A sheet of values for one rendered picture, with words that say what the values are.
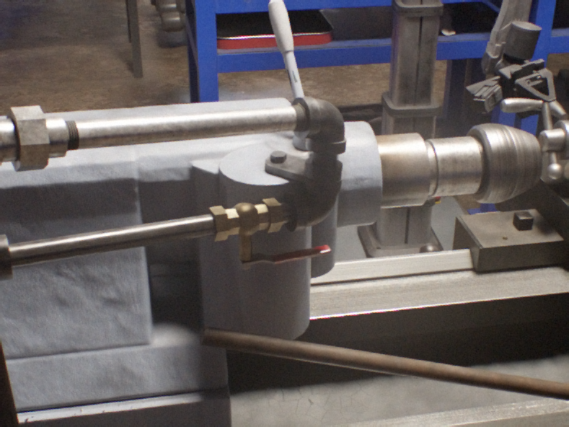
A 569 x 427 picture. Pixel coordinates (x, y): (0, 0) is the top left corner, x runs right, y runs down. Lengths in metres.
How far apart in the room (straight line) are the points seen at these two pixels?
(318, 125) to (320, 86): 3.65
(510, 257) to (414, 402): 0.25
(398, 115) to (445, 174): 1.27
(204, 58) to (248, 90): 1.64
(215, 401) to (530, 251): 0.59
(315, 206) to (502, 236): 0.57
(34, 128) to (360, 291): 0.68
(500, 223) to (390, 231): 1.05
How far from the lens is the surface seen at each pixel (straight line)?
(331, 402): 1.18
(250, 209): 0.72
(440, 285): 1.22
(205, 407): 0.86
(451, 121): 3.49
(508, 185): 0.94
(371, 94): 4.27
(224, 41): 2.71
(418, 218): 2.33
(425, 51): 2.17
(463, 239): 1.29
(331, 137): 0.73
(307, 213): 0.74
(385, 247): 2.35
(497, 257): 1.26
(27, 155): 0.62
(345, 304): 1.16
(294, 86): 0.82
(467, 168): 0.93
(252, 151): 0.81
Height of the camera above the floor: 1.49
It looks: 29 degrees down
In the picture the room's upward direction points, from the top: straight up
